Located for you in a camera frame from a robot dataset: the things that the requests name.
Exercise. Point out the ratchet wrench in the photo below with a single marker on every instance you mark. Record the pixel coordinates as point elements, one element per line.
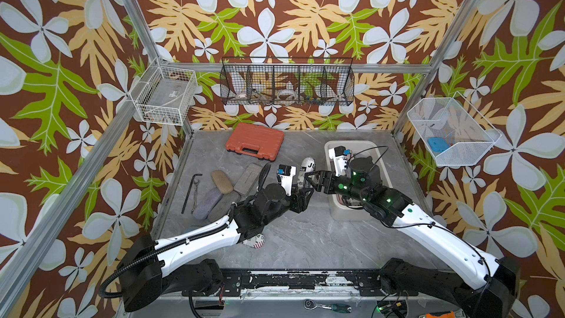
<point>333,307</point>

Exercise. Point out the purple glasses case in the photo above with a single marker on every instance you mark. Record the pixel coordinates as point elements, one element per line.
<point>210,201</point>

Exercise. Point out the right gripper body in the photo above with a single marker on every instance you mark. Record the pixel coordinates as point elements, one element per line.
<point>346,186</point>

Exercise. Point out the blue object in basket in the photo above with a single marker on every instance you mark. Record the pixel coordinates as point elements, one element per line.
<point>438,145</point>

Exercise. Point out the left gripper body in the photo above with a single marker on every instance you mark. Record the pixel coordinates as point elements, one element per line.
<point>293,202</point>

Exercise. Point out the white mesh basket right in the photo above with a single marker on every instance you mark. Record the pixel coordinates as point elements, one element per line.
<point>455,119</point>

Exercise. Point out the white wire basket left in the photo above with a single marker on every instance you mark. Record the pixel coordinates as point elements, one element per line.
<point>163,93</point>

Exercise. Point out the tan glasses case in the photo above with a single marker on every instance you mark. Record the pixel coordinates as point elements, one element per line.
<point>221,181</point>

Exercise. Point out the red plastic tool case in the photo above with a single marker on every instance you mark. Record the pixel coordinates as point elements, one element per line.
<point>254,140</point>

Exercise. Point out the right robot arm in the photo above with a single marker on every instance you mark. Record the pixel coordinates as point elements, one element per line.
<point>479,283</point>

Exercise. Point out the black wire basket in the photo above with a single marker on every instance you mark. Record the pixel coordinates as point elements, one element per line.
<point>286,81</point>

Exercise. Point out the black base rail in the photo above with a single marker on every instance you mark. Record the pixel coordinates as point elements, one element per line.
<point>352,282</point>

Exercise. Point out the light grey glasses case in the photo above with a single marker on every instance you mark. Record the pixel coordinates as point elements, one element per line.
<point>247,179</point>

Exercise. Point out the cream plastic storage box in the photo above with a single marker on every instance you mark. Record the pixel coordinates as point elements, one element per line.
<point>362,149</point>

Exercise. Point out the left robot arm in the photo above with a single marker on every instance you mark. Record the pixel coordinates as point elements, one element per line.
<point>156,267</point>

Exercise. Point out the flag print glasses case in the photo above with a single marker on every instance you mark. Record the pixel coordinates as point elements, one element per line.
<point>255,242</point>

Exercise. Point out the dark grey glasses case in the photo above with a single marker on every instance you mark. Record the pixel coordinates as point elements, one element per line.
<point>223,206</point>

